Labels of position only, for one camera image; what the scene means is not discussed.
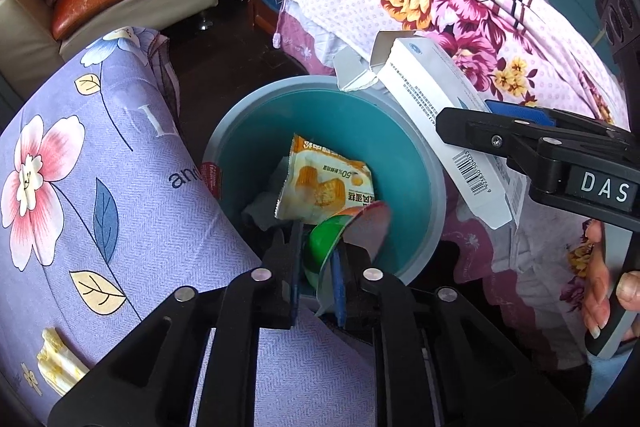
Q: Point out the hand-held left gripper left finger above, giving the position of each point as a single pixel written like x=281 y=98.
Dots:
x=297 y=277

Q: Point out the white tissue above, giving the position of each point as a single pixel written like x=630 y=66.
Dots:
x=260 y=209

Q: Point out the red snack wrapper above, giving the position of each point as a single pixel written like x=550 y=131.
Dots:
x=211 y=179

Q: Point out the orange cake wrapper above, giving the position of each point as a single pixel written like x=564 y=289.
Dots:
x=320 y=187

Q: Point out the yellow patterned tissue packet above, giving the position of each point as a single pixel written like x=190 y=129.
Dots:
x=60 y=362

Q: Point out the white cardboard medicine box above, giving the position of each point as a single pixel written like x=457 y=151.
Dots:
x=425 y=82

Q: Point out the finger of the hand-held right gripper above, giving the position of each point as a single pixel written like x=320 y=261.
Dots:
x=480 y=132
x=520 y=112

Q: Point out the person's right hand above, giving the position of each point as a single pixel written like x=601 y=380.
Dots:
x=595 y=287

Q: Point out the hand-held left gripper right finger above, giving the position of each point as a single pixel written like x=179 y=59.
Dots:
x=340 y=287

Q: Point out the beige leather sofa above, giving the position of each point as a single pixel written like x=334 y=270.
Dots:
x=30 y=22

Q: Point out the teal trash bin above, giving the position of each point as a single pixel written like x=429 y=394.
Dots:
x=360 y=132

